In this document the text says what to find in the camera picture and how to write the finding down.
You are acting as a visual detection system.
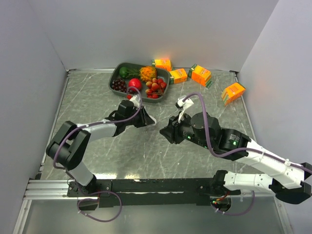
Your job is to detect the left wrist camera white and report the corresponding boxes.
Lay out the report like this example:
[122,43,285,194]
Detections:
[127,94,141,109]

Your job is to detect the white oval charging case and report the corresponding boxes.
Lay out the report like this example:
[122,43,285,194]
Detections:
[150,116,157,126]

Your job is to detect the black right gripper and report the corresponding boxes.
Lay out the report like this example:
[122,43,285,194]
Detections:
[159,110,213,149]

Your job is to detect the green pepper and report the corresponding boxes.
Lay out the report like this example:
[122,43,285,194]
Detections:
[119,67,129,79]

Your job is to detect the orange striped sponge box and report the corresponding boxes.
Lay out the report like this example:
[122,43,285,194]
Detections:
[221,82,246,106]

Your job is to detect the dark grey fruit tray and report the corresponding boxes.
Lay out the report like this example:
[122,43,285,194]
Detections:
[108,62,171,103]

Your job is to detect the orange pineapple toy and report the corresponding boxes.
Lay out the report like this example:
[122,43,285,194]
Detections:
[139,66,157,82]

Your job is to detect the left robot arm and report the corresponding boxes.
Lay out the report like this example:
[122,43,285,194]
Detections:
[46,100,156,196]

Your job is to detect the orange box back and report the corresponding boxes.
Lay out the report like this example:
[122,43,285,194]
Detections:
[152,59,173,72]

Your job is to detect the dark purple grapes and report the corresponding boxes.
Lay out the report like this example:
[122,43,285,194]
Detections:
[110,78,137,94]

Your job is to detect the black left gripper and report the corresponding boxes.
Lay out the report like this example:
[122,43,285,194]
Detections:
[125,106,155,128]

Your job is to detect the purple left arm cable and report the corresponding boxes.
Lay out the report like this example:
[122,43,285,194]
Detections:
[53,86,143,171]

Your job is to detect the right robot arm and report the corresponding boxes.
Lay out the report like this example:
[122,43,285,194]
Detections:
[159,113,312,204]

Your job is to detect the red pomegranate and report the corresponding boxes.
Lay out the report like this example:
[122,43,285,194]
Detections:
[128,78,142,91]

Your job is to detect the orange sponge box near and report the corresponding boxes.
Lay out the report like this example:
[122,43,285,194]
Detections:
[188,64,212,87]

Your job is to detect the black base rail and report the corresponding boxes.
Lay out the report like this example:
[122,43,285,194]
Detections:
[67,178,241,208]

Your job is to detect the orange box middle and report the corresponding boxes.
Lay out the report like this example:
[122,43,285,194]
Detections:
[170,68,188,84]

